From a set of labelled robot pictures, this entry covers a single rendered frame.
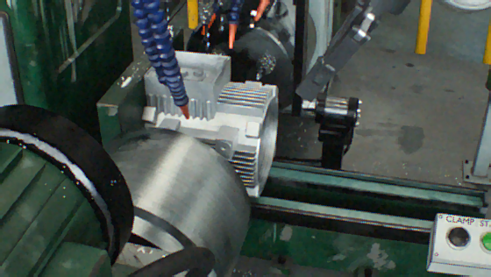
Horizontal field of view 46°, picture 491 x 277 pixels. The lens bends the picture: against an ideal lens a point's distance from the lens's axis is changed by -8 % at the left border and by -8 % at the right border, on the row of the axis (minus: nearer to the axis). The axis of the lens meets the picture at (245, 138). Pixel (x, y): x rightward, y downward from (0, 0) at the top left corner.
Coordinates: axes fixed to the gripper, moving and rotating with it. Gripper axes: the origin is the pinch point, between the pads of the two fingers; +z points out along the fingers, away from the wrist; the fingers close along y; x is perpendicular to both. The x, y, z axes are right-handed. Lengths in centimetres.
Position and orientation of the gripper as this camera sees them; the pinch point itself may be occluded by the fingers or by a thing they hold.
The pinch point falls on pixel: (316, 79)
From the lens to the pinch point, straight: 93.7
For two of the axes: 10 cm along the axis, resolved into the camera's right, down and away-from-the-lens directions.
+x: 8.4, 5.4, 1.0
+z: -4.8, 6.5, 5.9
